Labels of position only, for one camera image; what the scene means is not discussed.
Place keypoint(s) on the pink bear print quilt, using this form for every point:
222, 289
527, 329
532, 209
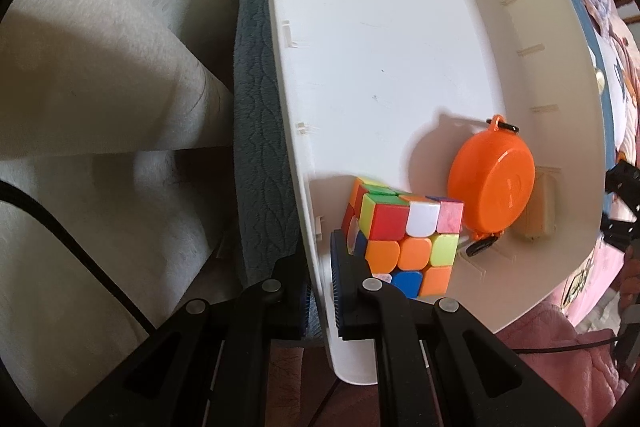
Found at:
585, 287

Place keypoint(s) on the orange round case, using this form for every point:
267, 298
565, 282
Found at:
492, 177

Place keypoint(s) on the blue fleece mat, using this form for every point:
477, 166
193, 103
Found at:
255, 132

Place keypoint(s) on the white plastic tray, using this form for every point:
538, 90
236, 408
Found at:
390, 32

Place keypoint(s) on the colourful puzzle cube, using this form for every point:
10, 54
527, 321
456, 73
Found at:
400, 237

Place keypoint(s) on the white patterned curtain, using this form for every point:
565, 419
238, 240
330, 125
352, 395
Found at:
100, 57

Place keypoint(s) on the pink fleece cloth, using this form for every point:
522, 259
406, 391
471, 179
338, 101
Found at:
560, 382

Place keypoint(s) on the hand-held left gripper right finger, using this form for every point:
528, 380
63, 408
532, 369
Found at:
342, 287

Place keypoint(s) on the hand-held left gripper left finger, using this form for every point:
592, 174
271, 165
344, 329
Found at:
285, 297

